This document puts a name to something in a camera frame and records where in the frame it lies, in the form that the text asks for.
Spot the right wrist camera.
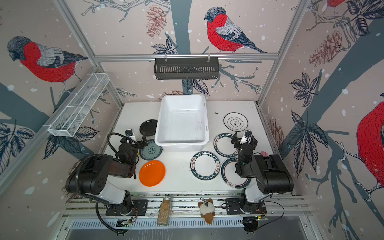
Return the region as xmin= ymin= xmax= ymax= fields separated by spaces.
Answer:
xmin=240 ymin=130 xmax=252 ymax=144

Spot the white plastic bin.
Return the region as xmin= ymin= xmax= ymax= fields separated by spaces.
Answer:
xmin=155 ymin=95 xmax=210 ymax=152

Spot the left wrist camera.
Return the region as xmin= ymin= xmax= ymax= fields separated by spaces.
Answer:
xmin=125 ymin=129 xmax=136 ymax=141

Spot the black hanging wire basket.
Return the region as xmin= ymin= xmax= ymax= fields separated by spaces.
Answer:
xmin=154 ymin=58 xmax=220 ymax=80

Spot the white plate black line emblem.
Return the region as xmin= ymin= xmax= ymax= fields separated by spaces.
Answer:
xmin=223 ymin=112 xmax=249 ymax=132

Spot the green red rim plate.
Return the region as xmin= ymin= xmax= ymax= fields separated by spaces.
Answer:
xmin=221 ymin=158 xmax=252 ymax=189

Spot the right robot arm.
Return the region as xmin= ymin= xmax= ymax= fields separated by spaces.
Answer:
xmin=231 ymin=135 xmax=294 ymax=214

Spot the glass spice jar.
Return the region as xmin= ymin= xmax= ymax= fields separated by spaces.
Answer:
xmin=157 ymin=196 xmax=172 ymax=226

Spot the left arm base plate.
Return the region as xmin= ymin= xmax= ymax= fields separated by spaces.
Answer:
xmin=106 ymin=199 xmax=148 ymax=217

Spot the orange plastic plate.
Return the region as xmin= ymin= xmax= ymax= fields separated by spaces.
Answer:
xmin=139 ymin=160 xmax=166 ymax=187

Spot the black round plate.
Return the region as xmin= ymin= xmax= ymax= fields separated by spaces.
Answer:
xmin=140 ymin=119 xmax=158 ymax=137

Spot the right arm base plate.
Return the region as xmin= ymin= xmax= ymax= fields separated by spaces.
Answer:
xmin=223 ymin=198 xmax=267 ymax=215

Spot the brown plush toy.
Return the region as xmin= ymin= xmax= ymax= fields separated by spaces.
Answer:
xmin=198 ymin=198 xmax=216 ymax=225

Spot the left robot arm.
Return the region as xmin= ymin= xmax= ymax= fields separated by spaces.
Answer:
xmin=65 ymin=130 xmax=148 ymax=214

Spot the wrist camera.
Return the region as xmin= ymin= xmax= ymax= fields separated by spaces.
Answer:
xmin=125 ymin=129 xmax=136 ymax=141
xmin=240 ymin=130 xmax=252 ymax=144

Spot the teal floral patterned plate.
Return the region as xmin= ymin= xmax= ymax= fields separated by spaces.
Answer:
xmin=139 ymin=140 xmax=163 ymax=161

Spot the small circuit board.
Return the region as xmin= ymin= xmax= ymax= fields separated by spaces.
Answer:
xmin=116 ymin=219 xmax=134 ymax=228

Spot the small green rim plate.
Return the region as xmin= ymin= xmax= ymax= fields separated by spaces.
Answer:
xmin=214 ymin=133 xmax=238 ymax=158

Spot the large green rim plate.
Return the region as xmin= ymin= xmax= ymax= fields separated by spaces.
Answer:
xmin=190 ymin=151 xmax=221 ymax=181

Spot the white mesh wall shelf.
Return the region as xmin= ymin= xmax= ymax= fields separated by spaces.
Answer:
xmin=48 ymin=73 xmax=110 ymax=137

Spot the black device under rail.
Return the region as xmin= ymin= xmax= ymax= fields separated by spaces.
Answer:
xmin=242 ymin=217 xmax=259 ymax=234

